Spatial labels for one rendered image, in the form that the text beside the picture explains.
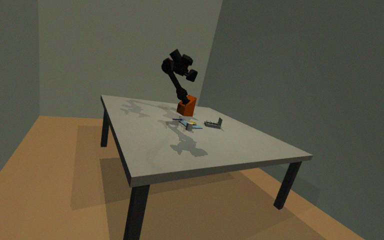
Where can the grey cylinder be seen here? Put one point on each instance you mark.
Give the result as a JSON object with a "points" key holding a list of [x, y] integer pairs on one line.
{"points": [[189, 126]]}

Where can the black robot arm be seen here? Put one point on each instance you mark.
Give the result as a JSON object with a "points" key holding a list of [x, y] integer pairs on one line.
{"points": [[183, 60]]}

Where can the grey dish rack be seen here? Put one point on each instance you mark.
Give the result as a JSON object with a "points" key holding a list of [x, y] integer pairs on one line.
{"points": [[213, 125]]}

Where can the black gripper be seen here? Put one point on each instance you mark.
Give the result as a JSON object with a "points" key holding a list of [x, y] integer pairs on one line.
{"points": [[180, 70]]}

